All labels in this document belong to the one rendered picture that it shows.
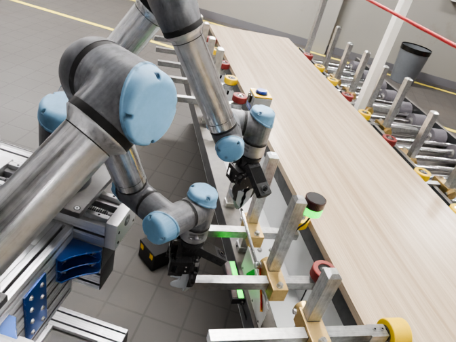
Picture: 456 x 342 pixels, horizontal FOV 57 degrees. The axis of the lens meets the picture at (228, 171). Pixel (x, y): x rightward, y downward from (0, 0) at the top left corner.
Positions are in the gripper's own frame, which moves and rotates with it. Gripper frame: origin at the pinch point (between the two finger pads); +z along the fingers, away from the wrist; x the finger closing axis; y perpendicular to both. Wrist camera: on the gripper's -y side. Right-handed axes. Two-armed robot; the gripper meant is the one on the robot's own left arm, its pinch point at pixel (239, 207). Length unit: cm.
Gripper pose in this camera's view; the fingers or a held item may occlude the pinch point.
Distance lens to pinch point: 139.2
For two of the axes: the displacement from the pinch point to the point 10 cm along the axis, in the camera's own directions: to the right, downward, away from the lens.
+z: -2.2, 8.2, 5.3
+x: -8.4, 1.2, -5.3
